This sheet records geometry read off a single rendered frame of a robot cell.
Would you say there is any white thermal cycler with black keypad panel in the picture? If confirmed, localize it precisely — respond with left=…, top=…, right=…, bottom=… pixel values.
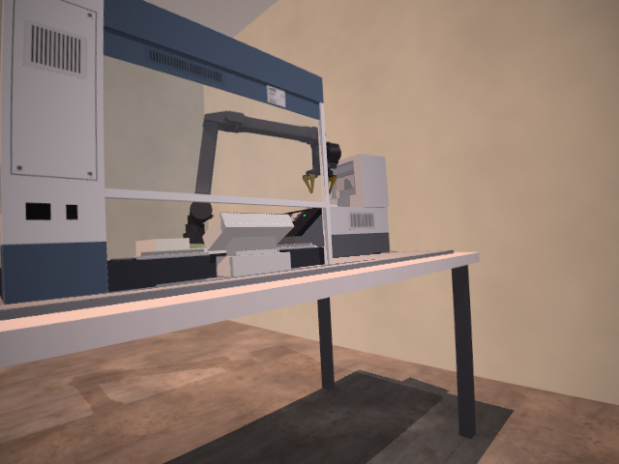
left=277, top=154, right=390, bottom=257

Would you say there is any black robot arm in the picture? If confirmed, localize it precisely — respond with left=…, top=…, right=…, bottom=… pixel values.
left=183, top=142, right=341, bottom=244

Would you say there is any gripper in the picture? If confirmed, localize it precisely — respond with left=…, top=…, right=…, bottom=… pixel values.
left=328, top=170, right=337, bottom=194

